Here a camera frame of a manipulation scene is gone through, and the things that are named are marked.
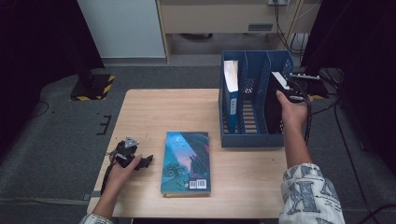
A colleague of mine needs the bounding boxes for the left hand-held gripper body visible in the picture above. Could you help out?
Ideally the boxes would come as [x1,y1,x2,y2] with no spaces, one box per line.
[112,135,140,169]

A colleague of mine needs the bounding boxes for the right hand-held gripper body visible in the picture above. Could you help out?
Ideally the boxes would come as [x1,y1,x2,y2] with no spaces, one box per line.
[285,73,321,105]

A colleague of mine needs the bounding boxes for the black book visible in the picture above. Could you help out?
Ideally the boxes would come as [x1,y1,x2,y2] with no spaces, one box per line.
[265,71,292,135]

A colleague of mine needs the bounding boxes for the teal illustrated book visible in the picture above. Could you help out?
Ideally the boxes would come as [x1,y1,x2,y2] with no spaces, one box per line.
[160,131,212,195]

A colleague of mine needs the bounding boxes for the blue book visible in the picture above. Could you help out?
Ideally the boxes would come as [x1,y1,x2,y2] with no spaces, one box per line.
[222,59,240,133]

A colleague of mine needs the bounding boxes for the blue file rack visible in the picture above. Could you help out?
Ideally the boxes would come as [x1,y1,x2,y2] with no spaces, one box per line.
[219,49,294,148]

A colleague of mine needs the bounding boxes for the person's right hand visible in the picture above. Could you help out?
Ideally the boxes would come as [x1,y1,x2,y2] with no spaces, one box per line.
[276,90,314,133]

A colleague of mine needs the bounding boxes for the person's left hand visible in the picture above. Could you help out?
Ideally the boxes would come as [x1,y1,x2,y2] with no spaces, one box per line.
[104,153,144,196]

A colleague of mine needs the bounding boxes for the black yellow striped stand base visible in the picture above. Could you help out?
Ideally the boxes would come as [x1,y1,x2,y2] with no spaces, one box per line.
[307,76,330,101]
[68,73,116,102]

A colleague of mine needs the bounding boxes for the grey tape strip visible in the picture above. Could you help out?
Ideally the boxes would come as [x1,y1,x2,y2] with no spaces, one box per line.
[82,190,101,202]

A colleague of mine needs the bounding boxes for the dark curtain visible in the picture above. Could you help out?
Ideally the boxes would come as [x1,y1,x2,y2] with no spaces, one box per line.
[0,0,105,157]
[300,0,396,175]

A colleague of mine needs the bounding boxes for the person's left patterned sleeve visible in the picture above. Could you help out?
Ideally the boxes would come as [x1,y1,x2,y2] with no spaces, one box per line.
[78,213,115,224]

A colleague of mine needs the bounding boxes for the person's patterned sleeve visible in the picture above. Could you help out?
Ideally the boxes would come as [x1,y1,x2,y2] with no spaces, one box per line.
[78,213,115,224]
[277,162,347,224]

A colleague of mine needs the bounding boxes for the person's right patterned sleeve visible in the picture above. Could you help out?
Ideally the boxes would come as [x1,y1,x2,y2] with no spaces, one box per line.
[277,162,347,224]

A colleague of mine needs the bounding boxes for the beige cabinet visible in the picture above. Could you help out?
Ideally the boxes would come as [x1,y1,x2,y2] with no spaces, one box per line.
[155,0,307,65]

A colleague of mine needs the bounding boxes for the white panel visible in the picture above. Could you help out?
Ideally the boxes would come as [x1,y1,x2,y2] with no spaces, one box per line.
[77,0,166,59]

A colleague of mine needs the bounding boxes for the left hand-held gripper cable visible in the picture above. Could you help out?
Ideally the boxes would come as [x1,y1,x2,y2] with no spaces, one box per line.
[100,151,119,196]

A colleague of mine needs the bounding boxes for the hand-held gripper cable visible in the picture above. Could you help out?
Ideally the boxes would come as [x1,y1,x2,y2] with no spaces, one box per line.
[100,151,119,196]
[293,81,314,147]

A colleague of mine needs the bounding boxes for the right hand-held gripper cable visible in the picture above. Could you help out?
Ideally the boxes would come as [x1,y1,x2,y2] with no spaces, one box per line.
[293,81,314,147]

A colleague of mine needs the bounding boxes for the bundle of hanging cables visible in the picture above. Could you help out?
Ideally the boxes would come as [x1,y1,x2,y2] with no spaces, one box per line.
[273,0,321,59]

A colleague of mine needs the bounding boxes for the thin black floor cable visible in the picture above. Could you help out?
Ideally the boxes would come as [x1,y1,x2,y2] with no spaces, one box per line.
[29,100,50,119]

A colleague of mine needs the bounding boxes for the thick black floor cable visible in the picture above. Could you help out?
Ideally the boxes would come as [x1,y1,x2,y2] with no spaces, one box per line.
[358,203,396,224]

